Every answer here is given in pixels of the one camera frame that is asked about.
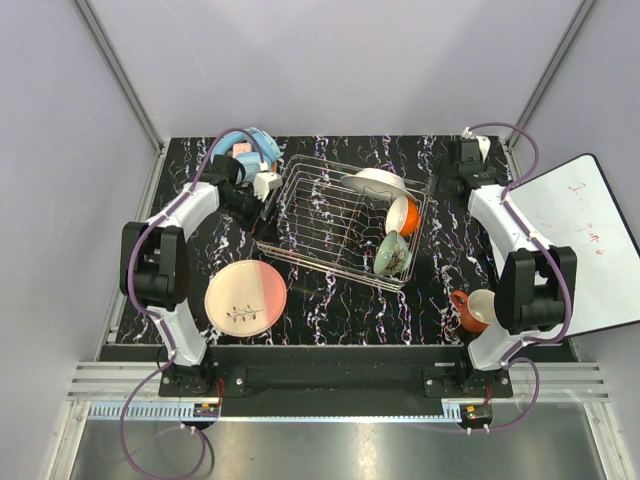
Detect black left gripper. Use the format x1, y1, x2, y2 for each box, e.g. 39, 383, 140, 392
220, 184, 281, 244

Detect orange and white bowl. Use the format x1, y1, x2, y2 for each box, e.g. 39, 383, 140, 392
385, 196, 421, 237

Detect wire dish rack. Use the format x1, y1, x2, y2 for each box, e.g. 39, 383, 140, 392
257, 154, 427, 291

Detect white paper plate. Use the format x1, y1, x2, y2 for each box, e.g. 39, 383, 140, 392
340, 168, 407, 198

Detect pink and cream plate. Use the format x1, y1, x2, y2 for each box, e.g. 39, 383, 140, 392
204, 260, 287, 338

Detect green ceramic bowl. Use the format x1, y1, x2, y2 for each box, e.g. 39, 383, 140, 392
373, 230, 413, 276

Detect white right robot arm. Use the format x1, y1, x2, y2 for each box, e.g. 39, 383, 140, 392
431, 134, 577, 397

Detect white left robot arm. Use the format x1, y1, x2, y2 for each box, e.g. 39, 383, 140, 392
120, 155, 283, 396

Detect small pink box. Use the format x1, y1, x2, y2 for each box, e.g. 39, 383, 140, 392
232, 142, 253, 157

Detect blue headphones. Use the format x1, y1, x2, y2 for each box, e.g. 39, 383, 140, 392
210, 127, 283, 169

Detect white whiteboard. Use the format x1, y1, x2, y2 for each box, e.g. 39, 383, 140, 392
510, 154, 639, 336

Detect orange ceramic mug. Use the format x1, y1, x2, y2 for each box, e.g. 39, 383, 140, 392
450, 289, 496, 333

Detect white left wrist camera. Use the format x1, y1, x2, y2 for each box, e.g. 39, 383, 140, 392
252, 172, 283, 201

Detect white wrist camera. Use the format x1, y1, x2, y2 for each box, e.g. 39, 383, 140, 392
461, 127, 491, 162
252, 172, 283, 201

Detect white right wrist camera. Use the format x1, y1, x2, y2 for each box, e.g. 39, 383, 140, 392
461, 127, 491, 162

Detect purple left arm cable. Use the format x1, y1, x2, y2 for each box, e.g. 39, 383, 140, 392
119, 128, 274, 479

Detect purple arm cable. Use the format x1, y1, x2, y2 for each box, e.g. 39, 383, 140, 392
414, 122, 574, 434
119, 128, 274, 479

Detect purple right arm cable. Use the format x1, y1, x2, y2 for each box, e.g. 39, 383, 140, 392
414, 122, 574, 434

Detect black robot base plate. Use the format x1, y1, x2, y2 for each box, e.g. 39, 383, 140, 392
159, 346, 513, 420

